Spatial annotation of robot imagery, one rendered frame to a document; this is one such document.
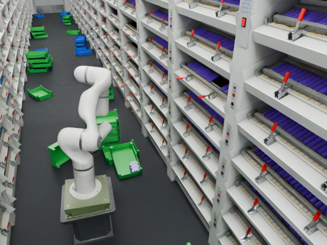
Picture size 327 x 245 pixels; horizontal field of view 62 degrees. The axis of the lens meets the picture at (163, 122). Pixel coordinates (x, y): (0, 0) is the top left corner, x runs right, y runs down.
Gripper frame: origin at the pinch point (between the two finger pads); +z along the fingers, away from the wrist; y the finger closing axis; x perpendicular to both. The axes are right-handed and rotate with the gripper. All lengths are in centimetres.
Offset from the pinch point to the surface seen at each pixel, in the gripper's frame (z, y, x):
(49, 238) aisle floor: 40, 15, -41
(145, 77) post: -103, 7, -3
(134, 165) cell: -40, -2, -50
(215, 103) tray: -26, -84, 31
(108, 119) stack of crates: -75, 42, -34
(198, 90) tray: -38, -71, 30
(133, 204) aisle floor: -8, -18, -55
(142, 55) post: -106, 6, 18
